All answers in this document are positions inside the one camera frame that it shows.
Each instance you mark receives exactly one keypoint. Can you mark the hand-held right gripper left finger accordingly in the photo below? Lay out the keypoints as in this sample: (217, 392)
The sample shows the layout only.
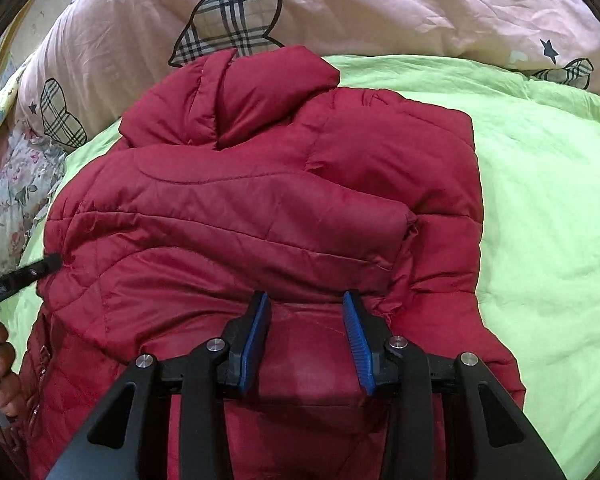
(252, 340)

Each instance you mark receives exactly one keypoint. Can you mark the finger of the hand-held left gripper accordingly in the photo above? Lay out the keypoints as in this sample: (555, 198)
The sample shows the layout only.
(35, 267)

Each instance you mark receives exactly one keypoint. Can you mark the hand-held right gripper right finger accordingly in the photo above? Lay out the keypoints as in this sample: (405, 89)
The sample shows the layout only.
(360, 345)

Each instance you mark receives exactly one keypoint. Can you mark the red quilted jacket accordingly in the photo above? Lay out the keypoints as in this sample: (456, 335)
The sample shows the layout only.
(220, 220)

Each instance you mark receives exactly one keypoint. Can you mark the person's left hand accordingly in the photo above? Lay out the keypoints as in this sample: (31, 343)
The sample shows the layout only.
(5, 390)

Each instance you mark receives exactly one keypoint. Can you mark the floral ruffled pillow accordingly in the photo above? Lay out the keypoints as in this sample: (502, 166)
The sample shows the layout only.
(15, 195)

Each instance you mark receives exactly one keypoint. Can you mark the green blanket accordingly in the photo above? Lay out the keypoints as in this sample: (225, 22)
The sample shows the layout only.
(540, 240)

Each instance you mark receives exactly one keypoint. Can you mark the pink quilt with plaid hearts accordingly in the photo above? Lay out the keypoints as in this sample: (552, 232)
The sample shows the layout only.
(360, 15)

